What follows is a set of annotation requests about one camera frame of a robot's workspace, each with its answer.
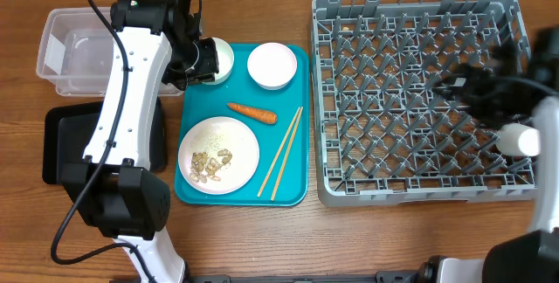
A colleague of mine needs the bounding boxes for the white small bowl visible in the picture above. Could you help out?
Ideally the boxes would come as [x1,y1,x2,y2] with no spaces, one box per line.
[204,38,235,85]

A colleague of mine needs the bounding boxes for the pink shallow bowl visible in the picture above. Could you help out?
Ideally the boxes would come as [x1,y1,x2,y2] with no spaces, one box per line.
[247,43,298,91]

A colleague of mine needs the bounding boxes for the white paper cup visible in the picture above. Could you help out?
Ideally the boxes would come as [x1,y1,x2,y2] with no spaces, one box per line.
[496,123,541,157]

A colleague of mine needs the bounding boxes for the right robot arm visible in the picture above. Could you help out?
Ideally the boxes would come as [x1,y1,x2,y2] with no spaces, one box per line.
[417,27,558,283]

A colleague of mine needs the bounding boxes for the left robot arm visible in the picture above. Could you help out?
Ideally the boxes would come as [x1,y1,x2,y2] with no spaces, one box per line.
[61,0,218,282]

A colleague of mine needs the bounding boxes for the grey dishwasher rack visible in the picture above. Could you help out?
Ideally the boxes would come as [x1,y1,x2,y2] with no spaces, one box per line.
[311,0,535,207]

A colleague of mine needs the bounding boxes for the teal plastic tray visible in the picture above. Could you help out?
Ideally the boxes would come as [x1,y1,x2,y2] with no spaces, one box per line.
[175,44,309,207]

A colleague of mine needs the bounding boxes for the orange carrot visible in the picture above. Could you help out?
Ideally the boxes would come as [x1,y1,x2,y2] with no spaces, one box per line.
[227,102,278,125]

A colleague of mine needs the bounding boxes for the white plate with peanuts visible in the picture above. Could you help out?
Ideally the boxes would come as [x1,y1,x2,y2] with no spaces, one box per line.
[178,117,260,195]

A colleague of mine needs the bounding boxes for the left wooden chopstick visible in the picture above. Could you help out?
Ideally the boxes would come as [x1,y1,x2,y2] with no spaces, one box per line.
[257,107,302,197]

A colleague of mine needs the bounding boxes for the wooden chopstick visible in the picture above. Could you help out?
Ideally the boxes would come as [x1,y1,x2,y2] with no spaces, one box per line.
[271,107,304,201]
[257,107,302,197]

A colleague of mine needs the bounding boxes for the clear plastic bin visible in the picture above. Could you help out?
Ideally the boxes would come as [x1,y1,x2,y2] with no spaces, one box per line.
[36,8,161,97]

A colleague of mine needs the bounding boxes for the right wooden chopstick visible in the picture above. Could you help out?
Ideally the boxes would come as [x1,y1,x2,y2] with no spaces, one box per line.
[271,107,304,201]

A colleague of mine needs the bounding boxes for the black plastic tray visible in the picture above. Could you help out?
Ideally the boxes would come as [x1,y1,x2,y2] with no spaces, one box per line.
[42,99,167,184]

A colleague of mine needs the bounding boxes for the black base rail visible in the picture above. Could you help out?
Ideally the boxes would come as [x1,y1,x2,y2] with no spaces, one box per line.
[183,271,426,283]

